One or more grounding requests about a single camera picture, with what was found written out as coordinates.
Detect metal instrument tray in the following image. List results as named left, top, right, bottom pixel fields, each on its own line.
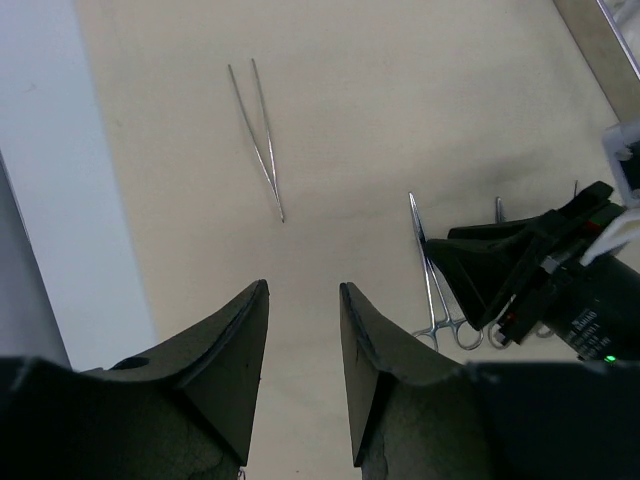
left=598, top=0, right=639, bottom=76

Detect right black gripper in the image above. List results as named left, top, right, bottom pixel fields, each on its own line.
left=424, top=182, right=639, bottom=363

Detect surgical forceps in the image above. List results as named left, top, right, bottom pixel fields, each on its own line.
left=408, top=192, right=484, bottom=352

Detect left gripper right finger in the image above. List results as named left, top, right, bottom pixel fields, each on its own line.
left=339, top=283, right=639, bottom=479

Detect thin metal tweezers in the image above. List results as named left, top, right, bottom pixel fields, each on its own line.
left=227, top=58, right=286, bottom=224

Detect beige cloth wrap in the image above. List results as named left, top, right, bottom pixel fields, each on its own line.
left=76, top=1, right=616, bottom=479

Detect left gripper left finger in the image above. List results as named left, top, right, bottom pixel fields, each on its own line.
left=1, top=280, right=269, bottom=479

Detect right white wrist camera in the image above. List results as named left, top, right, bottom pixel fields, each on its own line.
left=579, top=117, right=640, bottom=266

